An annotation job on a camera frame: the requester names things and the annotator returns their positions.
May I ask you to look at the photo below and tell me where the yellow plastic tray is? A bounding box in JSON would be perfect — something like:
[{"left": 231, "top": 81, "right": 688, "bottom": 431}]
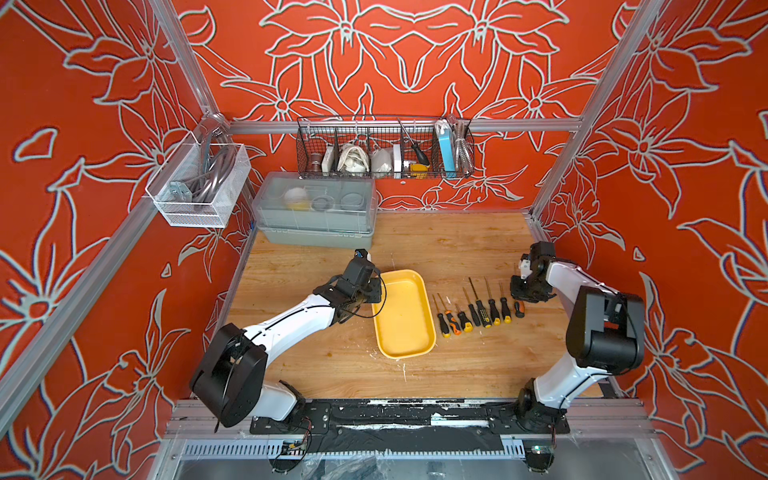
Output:
[{"left": 372, "top": 269, "right": 436, "bottom": 360}]

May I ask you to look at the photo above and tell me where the stubby black yellow screwdriver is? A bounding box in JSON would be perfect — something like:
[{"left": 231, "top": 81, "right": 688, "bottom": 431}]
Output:
[{"left": 456, "top": 304, "right": 474, "bottom": 333}]

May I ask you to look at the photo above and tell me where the long black yellow screwdriver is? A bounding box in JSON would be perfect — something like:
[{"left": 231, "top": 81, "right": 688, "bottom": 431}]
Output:
[{"left": 484, "top": 278, "right": 501, "bottom": 326}]

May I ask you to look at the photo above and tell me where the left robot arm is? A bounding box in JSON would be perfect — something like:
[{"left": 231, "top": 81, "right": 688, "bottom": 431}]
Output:
[{"left": 190, "top": 249, "right": 386, "bottom": 428}]

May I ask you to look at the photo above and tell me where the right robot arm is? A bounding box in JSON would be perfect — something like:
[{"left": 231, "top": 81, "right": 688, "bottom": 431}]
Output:
[{"left": 510, "top": 241, "right": 645, "bottom": 432}]

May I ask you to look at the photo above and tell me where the grey lidded storage box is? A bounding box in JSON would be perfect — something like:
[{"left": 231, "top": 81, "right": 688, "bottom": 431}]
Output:
[{"left": 252, "top": 172, "right": 378, "bottom": 249}]

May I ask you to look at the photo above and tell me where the light blue box in basket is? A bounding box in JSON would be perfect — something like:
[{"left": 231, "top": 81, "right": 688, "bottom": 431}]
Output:
[{"left": 435, "top": 119, "right": 457, "bottom": 179}]

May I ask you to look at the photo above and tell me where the white cloth in basket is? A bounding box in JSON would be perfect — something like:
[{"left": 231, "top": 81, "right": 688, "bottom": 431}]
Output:
[{"left": 336, "top": 143, "right": 370, "bottom": 174}]

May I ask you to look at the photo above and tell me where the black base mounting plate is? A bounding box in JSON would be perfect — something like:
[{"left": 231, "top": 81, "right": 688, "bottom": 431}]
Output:
[{"left": 250, "top": 399, "right": 570, "bottom": 435}]

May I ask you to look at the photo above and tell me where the black wire wall basket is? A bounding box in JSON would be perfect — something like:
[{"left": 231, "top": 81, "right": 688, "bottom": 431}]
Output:
[{"left": 296, "top": 115, "right": 475, "bottom": 180}]

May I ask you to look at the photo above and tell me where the screwdriver in wall basket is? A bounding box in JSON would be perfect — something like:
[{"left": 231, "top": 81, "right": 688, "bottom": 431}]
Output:
[{"left": 398, "top": 121, "right": 430, "bottom": 167}]

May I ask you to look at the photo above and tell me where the clear plastic wall bin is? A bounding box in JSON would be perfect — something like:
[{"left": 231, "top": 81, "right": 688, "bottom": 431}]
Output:
[{"left": 145, "top": 133, "right": 250, "bottom": 229}]

